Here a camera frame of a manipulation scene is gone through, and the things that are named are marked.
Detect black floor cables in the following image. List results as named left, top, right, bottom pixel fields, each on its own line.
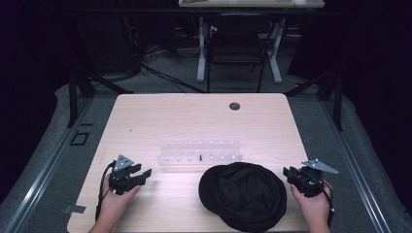
left=141, top=45, right=208, bottom=94

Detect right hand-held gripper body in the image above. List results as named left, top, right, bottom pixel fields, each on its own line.
left=291, top=158, right=340, bottom=198

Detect person's right hand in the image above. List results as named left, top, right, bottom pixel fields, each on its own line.
left=290, top=180, right=333, bottom=226

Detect grey tape strip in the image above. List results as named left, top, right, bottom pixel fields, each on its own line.
left=62, top=204, right=87, bottom=215

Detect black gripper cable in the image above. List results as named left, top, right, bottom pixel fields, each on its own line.
left=94, top=160, right=117, bottom=222
left=319, top=180, right=336, bottom=227

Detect aluminium floor rail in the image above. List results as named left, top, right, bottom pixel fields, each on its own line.
left=3, top=96, right=95, bottom=233
left=320, top=98, right=393, bottom=233

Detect clear acrylic rack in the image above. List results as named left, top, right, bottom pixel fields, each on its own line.
left=156, top=139, right=244, bottom=170

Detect white-legged desk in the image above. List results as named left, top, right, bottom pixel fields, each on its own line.
left=178, top=0, right=326, bottom=84

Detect person's left hand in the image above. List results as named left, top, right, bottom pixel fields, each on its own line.
left=101, top=174, right=142, bottom=225

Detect black chair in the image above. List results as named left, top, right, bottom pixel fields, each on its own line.
left=205, top=13, right=274, bottom=94

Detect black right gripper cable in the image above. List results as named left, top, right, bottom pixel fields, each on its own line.
left=319, top=180, right=336, bottom=227

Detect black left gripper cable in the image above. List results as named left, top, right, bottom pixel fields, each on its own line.
left=94, top=160, right=117, bottom=222

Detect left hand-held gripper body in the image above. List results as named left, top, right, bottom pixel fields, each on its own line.
left=109, top=153, right=141, bottom=196

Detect black hat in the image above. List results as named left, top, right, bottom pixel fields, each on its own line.
left=197, top=161, right=289, bottom=233

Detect black metal stand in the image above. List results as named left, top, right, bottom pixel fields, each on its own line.
left=66, top=61, right=134, bottom=128
left=284, top=69, right=345, bottom=132

